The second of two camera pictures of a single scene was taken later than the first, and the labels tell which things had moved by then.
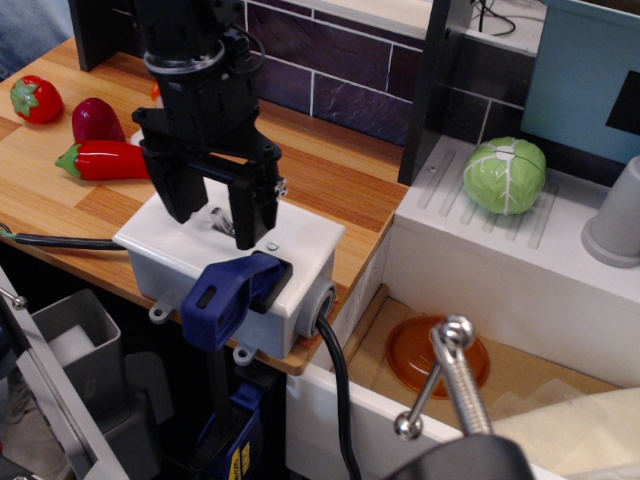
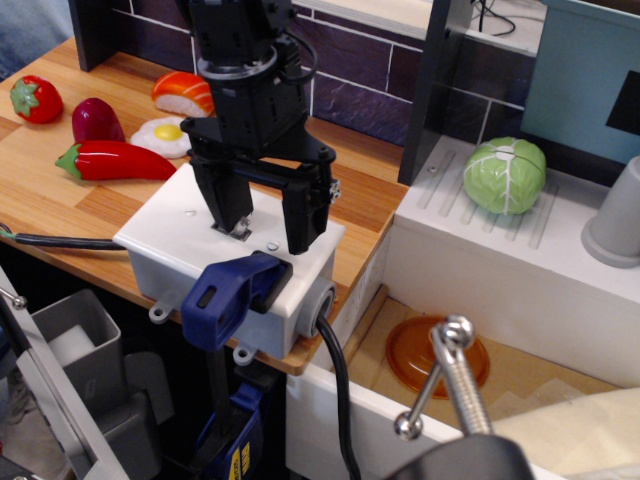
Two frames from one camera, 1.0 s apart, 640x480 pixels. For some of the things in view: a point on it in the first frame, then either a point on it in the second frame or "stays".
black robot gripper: x=202 y=125 → x=260 y=124
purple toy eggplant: x=94 y=120 stays
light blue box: x=584 y=54 stays
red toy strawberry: x=36 y=99 stays
